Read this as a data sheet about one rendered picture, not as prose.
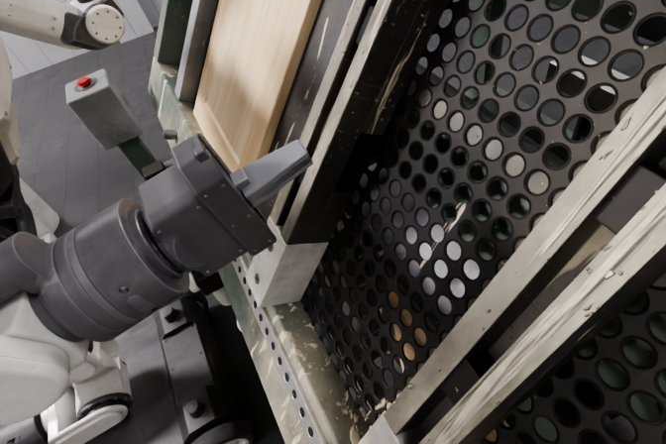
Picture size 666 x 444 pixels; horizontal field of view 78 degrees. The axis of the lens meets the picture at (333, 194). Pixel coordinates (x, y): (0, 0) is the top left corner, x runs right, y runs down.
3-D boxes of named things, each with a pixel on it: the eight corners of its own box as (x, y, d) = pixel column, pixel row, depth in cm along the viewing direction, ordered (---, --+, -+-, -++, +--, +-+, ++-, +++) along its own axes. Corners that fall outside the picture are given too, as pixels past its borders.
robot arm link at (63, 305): (157, 339, 32) (26, 424, 31) (138, 247, 39) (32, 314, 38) (36, 273, 24) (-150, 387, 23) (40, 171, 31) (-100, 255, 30)
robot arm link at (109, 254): (292, 267, 35) (170, 347, 34) (254, 197, 41) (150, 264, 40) (218, 176, 25) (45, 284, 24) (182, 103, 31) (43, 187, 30)
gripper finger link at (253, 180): (314, 162, 33) (248, 203, 32) (297, 141, 35) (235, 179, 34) (307, 149, 31) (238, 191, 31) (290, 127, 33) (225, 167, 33)
